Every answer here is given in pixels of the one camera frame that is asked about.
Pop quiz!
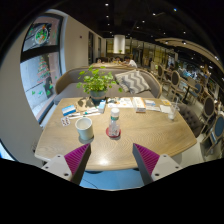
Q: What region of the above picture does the white cylindrical column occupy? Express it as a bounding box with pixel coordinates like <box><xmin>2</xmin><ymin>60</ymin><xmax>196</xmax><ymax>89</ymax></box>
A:
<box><xmin>112</xmin><ymin>34</ymin><xmax>127</xmax><ymax>55</ymax></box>

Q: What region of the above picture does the person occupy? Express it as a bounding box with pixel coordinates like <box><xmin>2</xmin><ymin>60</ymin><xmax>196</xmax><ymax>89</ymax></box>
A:
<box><xmin>122</xmin><ymin>55</ymin><xmax>138</xmax><ymax>69</ymax></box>

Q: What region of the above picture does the food poster on window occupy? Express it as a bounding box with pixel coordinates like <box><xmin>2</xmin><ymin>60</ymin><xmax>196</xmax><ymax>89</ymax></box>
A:
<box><xmin>22</xmin><ymin>16</ymin><xmax>63</xmax><ymax>53</ymax></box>

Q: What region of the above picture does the blue white flat packet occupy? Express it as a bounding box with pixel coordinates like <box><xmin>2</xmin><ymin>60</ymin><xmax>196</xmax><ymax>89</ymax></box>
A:
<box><xmin>61</xmin><ymin>104</ymin><xmax>77</xmax><ymax>117</ymax></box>

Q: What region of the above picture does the small blue white box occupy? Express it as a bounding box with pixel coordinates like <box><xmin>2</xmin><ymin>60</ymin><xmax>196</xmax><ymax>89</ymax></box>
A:
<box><xmin>144</xmin><ymin>99</ymin><xmax>157</xmax><ymax>108</ymax></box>

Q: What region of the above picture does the white paper sheet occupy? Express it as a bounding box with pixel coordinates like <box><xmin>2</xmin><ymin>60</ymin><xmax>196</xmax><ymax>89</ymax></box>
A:
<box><xmin>145</xmin><ymin>105</ymin><xmax>162</xmax><ymax>112</ymax></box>

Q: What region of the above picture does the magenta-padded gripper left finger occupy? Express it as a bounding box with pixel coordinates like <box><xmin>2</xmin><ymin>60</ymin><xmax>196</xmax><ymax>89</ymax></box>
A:
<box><xmin>41</xmin><ymin>143</ymin><xmax>92</xmax><ymax>186</ymax></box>

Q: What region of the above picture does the grey chevron cushion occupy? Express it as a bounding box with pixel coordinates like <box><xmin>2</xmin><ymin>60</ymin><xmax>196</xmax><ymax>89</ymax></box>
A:
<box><xmin>114</xmin><ymin>69</ymin><xmax>152</xmax><ymax>95</ymax></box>

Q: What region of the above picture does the pale green ceramic mug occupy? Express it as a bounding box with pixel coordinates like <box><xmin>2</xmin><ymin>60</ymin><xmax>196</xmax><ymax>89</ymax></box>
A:
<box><xmin>74</xmin><ymin>116</ymin><xmax>95</xmax><ymax>141</ymax></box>

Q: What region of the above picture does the green potted plant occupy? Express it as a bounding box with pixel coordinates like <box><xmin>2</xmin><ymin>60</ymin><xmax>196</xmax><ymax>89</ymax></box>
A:
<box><xmin>75</xmin><ymin>65</ymin><xmax>124</xmax><ymax>104</ymax></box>

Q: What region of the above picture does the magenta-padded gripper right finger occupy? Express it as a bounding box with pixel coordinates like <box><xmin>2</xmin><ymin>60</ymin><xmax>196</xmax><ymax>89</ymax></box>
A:
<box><xmin>132</xmin><ymin>143</ymin><xmax>184</xmax><ymax>186</ymax></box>

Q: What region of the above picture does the small light blue box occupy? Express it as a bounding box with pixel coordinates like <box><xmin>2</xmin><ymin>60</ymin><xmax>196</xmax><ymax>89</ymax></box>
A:
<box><xmin>97</xmin><ymin>99</ymin><xmax>107</xmax><ymax>114</ymax></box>

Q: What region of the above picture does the group of ceiling lights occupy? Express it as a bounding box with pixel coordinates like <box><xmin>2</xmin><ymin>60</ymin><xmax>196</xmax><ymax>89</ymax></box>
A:
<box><xmin>103</xmin><ymin>1</ymin><xmax>221</xmax><ymax>63</ymax></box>

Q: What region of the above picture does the white napkin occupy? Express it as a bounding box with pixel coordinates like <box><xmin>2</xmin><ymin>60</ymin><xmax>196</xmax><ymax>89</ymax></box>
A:
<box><xmin>159</xmin><ymin>104</ymin><xmax>172</xmax><ymax>114</ymax></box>

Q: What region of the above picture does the thin white stick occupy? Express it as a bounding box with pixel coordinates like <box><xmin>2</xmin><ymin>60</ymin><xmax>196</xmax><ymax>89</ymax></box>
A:
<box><xmin>67</xmin><ymin>112</ymin><xmax>102</xmax><ymax>120</ymax></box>

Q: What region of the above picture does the grey tufted chair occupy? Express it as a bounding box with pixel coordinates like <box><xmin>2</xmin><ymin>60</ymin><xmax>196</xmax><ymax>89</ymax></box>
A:
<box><xmin>176</xmin><ymin>103</ymin><xmax>205</xmax><ymax>138</ymax></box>

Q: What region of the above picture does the white green tube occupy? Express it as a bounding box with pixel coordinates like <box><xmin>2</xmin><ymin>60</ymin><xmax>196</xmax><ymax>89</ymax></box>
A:
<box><xmin>82</xmin><ymin>108</ymin><xmax>100</xmax><ymax>116</ymax></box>

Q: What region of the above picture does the printed white leaflet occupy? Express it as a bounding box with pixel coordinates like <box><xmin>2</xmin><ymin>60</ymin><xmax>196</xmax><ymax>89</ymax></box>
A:
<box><xmin>106</xmin><ymin>96</ymin><xmax>134</xmax><ymax>109</ymax></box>

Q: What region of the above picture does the clear plastic cup with straw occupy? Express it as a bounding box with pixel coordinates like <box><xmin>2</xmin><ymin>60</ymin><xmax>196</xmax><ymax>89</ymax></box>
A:
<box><xmin>167</xmin><ymin>96</ymin><xmax>181</xmax><ymax>121</ymax></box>

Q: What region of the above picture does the clear plastic water bottle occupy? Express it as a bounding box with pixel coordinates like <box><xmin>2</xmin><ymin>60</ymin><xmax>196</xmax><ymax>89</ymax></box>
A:
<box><xmin>107</xmin><ymin>107</ymin><xmax>121</xmax><ymax>138</ymax></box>

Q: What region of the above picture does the group of dining chairs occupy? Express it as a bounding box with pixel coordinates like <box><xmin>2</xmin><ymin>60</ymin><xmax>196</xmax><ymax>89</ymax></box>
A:
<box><xmin>154</xmin><ymin>61</ymin><xmax>224</xmax><ymax>158</ymax></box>

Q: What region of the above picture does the grey upholstered sofa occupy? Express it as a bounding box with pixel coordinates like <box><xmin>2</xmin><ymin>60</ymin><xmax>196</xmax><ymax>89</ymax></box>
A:
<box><xmin>53</xmin><ymin>66</ymin><xmax>163</xmax><ymax>106</ymax></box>

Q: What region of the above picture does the brown cardboard piece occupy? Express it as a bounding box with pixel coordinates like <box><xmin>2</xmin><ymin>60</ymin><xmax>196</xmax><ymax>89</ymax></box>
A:
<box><xmin>75</xmin><ymin>96</ymin><xmax>96</xmax><ymax>113</ymax></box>

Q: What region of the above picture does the pill blister pack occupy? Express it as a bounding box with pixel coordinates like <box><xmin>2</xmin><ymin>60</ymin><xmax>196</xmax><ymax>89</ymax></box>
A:
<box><xmin>60</xmin><ymin>115</ymin><xmax>72</xmax><ymax>128</ymax></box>

